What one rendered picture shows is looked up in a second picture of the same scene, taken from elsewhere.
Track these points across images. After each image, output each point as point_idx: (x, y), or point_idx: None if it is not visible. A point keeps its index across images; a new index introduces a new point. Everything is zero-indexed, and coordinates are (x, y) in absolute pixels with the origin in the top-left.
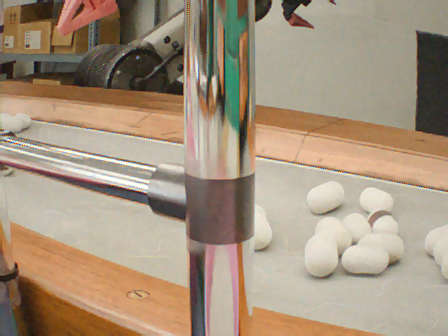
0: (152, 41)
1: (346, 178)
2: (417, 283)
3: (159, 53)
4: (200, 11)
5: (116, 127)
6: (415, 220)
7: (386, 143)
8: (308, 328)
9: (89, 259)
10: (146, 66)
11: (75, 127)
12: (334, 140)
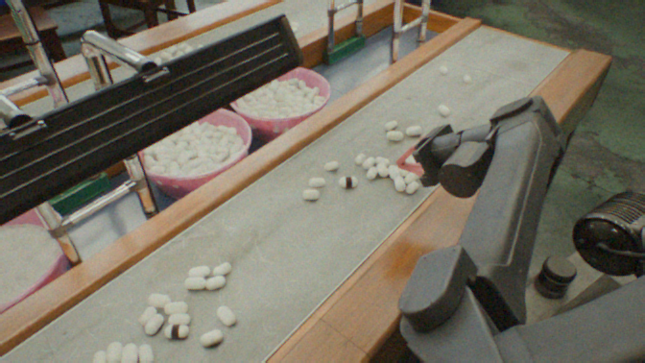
0: (644, 230)
1: (276, 341)
2: (125, 336)
3: (644, 245)
4: None
5: (391, 236)
6: (194, 359)
7: (289, 362)
8: (86, 278)
9: (159, 231)
10: (619, 242)
11: (405, 217)
12: (305, 332)
